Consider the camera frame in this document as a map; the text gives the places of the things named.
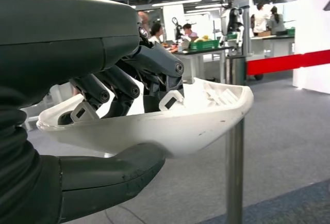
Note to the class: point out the ceiling strip light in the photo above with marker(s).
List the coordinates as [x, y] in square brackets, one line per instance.
[176, 2]

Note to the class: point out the black humanoid robot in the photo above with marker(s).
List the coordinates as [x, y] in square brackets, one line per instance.
[234, 20]

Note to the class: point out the green plastic crate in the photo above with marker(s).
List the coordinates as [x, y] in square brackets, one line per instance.
[203, 44]

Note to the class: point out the red barrier belt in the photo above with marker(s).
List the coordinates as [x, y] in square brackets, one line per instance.
[283, 62]

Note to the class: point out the black top table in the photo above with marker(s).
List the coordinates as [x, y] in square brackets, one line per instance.
[201, 49]

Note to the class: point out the person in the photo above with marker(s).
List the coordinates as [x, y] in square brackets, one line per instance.
[189, 30]
[144, 22]
[276, 22]
[157, 32]
[260, 19]

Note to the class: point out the chrome stanchion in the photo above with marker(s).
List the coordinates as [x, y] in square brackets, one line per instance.
[234, 181]

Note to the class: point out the white table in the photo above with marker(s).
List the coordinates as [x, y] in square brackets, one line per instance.
[273, 44]

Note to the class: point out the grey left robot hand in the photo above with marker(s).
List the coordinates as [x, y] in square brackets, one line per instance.
[64, 37]

